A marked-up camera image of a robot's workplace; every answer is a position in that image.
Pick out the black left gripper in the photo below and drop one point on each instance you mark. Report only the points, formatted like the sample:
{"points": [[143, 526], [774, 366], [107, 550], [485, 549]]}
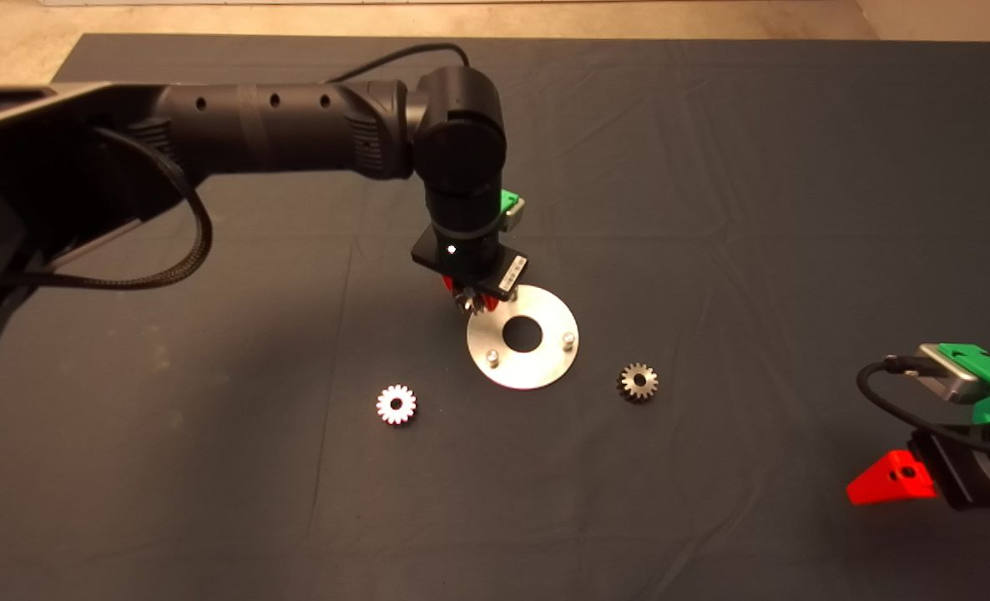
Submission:
{"points": [[470, 259]]}

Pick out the dark grey table cloth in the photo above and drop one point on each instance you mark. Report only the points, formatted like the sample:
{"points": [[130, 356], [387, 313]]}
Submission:
{"points": [[712, 209]]}

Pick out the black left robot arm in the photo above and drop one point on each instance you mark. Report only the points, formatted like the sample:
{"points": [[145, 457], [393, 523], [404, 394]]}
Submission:
{"points": [[278, 125]]}

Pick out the small steel gear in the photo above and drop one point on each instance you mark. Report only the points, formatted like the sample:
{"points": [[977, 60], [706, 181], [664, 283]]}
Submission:
{"points": [[467, 300], [386, 406], [649, 392]]}

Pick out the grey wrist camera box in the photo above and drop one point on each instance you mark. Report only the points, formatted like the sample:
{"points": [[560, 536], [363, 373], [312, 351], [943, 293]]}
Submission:
{"points": [[946, 380], [514, 217]]}

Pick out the round metal carrier plate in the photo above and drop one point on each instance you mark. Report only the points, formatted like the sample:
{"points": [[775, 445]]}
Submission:
{"points": [[545, 367]]}

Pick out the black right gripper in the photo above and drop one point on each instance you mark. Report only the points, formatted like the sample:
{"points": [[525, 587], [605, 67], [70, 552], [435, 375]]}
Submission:
{"points": [[975, 480]]}

